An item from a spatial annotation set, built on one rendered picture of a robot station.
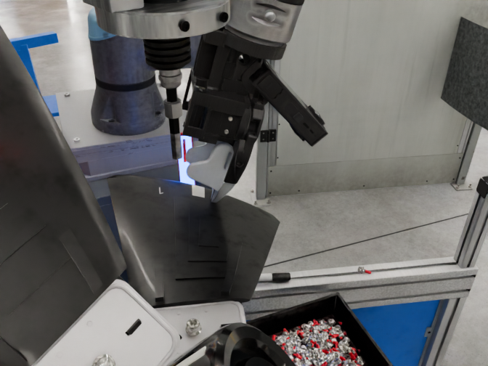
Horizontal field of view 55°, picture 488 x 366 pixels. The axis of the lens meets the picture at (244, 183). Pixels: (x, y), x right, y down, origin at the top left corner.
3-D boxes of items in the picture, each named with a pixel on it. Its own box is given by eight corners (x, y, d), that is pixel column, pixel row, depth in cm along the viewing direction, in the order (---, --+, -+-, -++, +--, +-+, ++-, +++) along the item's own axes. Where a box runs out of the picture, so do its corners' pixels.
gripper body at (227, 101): (179, 112, 56) (205, 11, 50) (247, 127, 58) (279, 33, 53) (181, 142, 50) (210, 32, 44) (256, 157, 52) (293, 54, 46)
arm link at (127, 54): (91, 63, 95) (82, -7, 87) (158, 59, 98) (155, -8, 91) (94, 87, 86) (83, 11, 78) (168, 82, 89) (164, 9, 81)
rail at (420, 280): (8, 345, 86) (-5, 316, 82) (14, 327, 89) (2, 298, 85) (468, 297, 96) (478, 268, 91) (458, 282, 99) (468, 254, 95)
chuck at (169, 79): (168, 91, 26) (163, 49, 25) (154, 85, 27) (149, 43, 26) (187, 86, 27) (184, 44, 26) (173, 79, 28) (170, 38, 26)
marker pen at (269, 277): (216, 279, 87) (290, 276, 87) (216, 273, 88) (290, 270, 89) (216, 285, 88) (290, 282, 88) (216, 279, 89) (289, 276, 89)
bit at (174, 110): (168, 161, 29) (160, 82, 26) (170, 152, 30) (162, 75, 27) (185, 161, 29) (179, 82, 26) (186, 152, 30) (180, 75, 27)
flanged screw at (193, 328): (205, 343, 40) (204, 324, 38) (191, 351, 39) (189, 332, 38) (197, 332, 41) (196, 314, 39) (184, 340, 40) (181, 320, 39)
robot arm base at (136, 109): (84, 108, 100) (78, 64, 94) (152, 97, 106) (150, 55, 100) (102, 141, 89) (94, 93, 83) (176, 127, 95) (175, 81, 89)
